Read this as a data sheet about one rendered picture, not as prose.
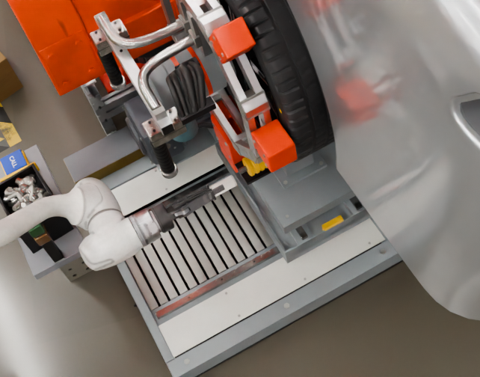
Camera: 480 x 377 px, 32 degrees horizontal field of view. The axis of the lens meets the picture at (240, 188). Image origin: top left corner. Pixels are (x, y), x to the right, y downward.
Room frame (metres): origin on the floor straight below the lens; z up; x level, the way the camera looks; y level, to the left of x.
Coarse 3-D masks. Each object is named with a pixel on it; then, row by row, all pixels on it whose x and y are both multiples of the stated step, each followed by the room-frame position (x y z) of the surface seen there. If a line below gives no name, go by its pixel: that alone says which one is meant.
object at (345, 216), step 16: (224, 160) 1.62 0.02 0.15; (240, 176) 1.55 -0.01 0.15; (256, 192) 1.47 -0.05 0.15; (256, 208) 1.39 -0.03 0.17; (336, 208) 1.32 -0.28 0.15; (352, 208) 1.29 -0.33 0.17; (272, 224) 1.33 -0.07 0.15; (304, 224) 1.29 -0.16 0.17; (320, 224) 1.28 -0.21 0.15; (336, 224) 1.25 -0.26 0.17; (352, 224) 1.27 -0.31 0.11; (288, 240) 1.26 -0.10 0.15; (304, 240) 1.23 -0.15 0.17; (320, 240) 1.24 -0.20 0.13; (288, 256) 1.21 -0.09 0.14
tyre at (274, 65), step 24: (240, 0) 1.35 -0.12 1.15; (264, 0) 1.34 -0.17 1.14; (264, 24) 1.29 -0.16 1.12; (288, 24) 1.28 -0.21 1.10; (264, 48) 1.25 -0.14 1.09; (288, 48) 1.25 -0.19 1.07; (264, 72) 1.25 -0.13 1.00; (288, 72) 1.21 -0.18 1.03; (312, 72) 1.21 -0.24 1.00; (288, 96) 1.18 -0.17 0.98; (312, 96) 1.18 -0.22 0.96; (288, 120) 1.17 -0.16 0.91; (312, 120) 1.17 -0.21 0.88; (312, 144) 1.16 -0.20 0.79
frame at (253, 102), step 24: (168, 0) 1.67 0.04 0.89; (192, 0) 1.42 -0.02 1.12; (168, 24) 1.70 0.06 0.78; (216, 24) 1.34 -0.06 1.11; (216, 96) 1.53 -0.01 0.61; (240, 96) 1.21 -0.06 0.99; (264, 96) 1.21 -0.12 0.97; (240, 120) 1.42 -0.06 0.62; (264, 120) 1.20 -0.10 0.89; (240, 144) 1.31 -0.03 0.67
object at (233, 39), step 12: (228, 24) 1.28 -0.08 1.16; (240, 24) 1.28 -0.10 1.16; (216, 36) 1.26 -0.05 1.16; (228, 36) 1.26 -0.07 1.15; (240, 36) 1.26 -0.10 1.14; (252, 36) 1.25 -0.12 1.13; (216, 48) 1.28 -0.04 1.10; (228, 48) 1.24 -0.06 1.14; (240, 48) 1.23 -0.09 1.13; (228, 60) 1.24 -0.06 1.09
